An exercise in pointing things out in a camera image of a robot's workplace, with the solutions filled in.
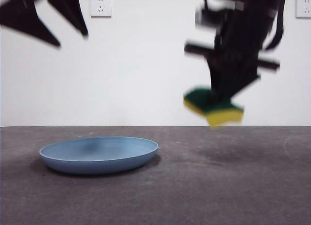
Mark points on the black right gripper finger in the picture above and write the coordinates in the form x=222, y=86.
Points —
x=218, y=79
x=240, y=81

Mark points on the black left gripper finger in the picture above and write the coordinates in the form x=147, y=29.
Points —
x=24, y=21
x=70, y=11

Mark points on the yellow sponge with green scourer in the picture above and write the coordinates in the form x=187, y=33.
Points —
x=218, y=113

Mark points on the light blue round plate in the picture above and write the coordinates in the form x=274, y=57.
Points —
x=97, y=159

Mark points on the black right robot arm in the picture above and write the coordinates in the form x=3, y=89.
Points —
x=250, y=16

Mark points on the white wall socket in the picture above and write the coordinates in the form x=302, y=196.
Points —
x=303, y=7
x=101, y=6

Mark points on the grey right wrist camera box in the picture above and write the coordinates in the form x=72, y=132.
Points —
x=211, y=16

